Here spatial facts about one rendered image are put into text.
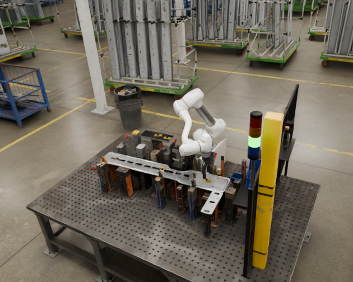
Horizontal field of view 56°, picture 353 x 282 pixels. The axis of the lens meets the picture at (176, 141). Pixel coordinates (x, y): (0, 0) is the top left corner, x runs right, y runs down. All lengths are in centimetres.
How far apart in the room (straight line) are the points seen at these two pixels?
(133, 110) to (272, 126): 423
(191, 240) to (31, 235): 220
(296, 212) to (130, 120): 368
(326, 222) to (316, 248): 44
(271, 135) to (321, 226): 239
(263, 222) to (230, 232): 64
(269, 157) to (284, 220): 119
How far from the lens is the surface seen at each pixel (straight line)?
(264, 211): 242
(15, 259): 431
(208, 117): 349
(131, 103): 592
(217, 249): 293
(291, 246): 305
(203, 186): 306
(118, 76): 780
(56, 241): 395
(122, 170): 331
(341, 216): 451
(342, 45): 938
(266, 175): 223
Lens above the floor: 291
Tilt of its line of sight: 31 degrees down
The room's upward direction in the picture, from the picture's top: 4 degrees counter-clockwise
